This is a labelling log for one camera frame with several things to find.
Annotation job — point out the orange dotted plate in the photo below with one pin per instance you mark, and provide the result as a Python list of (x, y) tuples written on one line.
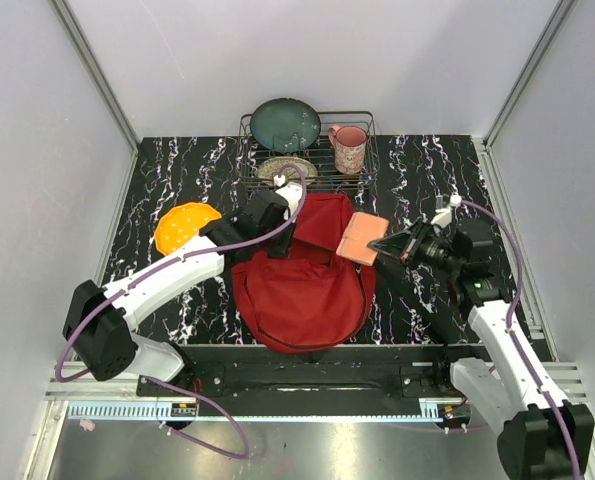
[(181, 224)]

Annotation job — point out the pink leather wallet notebook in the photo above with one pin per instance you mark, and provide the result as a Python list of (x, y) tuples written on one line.
[(362, 229)]

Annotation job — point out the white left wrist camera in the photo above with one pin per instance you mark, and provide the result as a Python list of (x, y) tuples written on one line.
[(290, 191)]

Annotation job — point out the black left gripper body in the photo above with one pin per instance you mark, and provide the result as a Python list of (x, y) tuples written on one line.
[(278, 247)]

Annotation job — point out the pink patterned mug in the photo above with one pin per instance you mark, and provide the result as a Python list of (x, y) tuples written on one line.
[(349, 145)]

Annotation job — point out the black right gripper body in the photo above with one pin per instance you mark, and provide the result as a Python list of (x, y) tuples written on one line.
[(426, 248)]

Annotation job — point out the aluminium frame rail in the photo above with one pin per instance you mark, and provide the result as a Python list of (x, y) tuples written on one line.
[(76, 35)]

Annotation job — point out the beige patterned small plate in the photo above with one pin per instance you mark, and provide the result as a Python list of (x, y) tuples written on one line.
[(270, 168)]

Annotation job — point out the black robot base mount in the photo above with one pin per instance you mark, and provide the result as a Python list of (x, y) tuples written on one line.
[(355, 381)]

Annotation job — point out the red backpack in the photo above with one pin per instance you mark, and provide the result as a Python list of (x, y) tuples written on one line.
[(312, 300)]

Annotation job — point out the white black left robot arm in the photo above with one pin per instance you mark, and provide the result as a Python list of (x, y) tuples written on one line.
[(197, 243)]

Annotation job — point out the black wire dish rack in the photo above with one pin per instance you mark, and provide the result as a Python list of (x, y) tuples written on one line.
[(250, 155)]

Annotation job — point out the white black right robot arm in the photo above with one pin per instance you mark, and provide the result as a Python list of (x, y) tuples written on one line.
[(541, 433)]

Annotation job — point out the dark teal plate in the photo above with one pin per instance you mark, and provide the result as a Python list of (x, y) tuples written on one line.
[(285, 125)]

